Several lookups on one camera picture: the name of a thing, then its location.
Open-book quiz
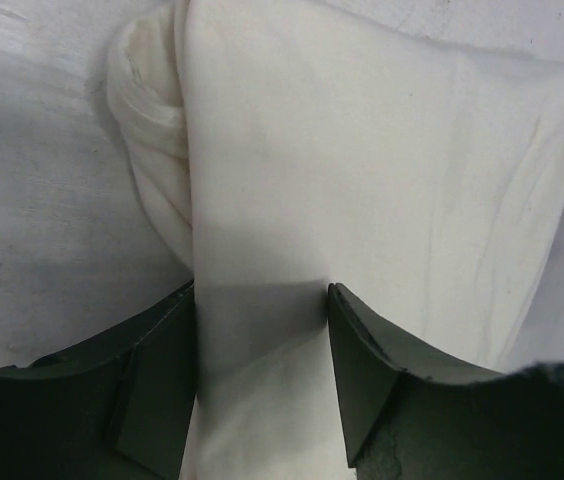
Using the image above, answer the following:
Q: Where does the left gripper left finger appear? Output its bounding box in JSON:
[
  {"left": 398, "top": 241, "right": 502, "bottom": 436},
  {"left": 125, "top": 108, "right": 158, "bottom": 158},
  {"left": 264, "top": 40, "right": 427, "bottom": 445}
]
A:
[{"left": 0, "top": 285, "right": 197, "bottom": 479}]

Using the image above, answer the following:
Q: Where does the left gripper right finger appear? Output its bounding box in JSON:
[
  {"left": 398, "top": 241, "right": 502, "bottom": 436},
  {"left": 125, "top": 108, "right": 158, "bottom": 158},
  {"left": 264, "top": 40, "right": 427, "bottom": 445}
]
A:
[{"left": 328, "top": 284, "right": 564, "bottom": 479}]

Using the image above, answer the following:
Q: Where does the white t-shirt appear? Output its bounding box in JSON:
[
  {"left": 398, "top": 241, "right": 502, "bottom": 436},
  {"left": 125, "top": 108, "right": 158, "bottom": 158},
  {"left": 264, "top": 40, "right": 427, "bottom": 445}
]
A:
[{"left": 106, "top": 1, "right": 564, "bottom": 479}]

